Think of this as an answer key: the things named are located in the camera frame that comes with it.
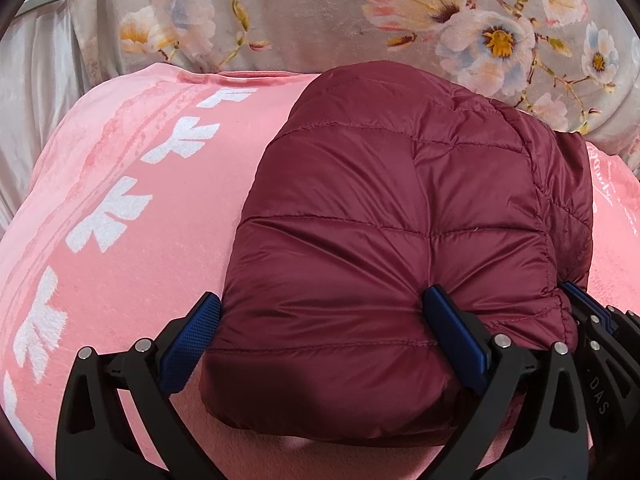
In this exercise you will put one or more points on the pink blanket with white print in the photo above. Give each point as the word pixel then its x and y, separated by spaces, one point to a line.
pixel 125 285

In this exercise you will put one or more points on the maroon puffer jacket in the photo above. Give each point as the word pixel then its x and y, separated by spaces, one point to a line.
pixel 375 210

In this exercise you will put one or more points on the thin grey rod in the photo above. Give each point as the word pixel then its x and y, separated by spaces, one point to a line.
pixel 45 0

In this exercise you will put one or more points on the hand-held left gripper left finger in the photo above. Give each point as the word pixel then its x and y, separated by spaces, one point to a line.
pixel 192 332

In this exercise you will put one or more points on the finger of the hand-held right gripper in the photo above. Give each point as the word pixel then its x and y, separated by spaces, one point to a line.
pixel 582 310
pixel 625 327

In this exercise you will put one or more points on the grey satin sheet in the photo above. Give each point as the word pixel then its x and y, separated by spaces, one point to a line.
pixel 40 85

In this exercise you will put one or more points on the grey floral blanket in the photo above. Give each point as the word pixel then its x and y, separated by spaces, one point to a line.
pixel 300 20

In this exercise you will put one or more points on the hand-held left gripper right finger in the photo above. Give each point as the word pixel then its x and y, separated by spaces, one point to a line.
pixel 452 342

